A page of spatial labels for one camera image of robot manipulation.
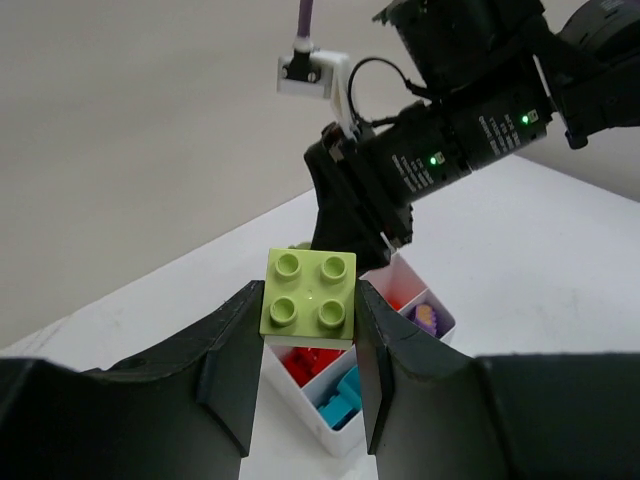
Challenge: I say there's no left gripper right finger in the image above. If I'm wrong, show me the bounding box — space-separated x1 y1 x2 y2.
355 281 639 479

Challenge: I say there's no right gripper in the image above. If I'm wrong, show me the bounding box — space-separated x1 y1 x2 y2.
304 102 471 270

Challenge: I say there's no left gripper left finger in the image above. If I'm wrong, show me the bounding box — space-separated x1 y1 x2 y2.
1 281 264 479

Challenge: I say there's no teal square lego brick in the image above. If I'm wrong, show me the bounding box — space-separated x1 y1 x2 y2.
317 366 362 431

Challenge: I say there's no purple curved lego brick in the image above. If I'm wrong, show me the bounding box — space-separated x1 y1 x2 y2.
407 303 438 337

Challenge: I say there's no lime square lego brick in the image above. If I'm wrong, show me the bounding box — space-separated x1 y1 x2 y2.
259 248 357 350

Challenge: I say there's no red rounded lego brick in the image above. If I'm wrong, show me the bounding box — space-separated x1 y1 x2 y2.
282 347 344 387

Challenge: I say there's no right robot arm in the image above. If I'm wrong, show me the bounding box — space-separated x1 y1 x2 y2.
304 1 639 273

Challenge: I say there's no right white divided container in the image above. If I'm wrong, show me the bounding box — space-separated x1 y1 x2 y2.
361 253 456 345

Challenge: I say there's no white divided container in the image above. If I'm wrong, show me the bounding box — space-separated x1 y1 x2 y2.
262 345 365 458
361 253 456 345

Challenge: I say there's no left white divided container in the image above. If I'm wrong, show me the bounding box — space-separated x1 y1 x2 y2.
262 345 365 458

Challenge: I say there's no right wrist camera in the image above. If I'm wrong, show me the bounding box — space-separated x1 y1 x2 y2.
276 49 359 139

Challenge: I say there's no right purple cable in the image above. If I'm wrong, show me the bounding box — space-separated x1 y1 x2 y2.
294 0 317 51

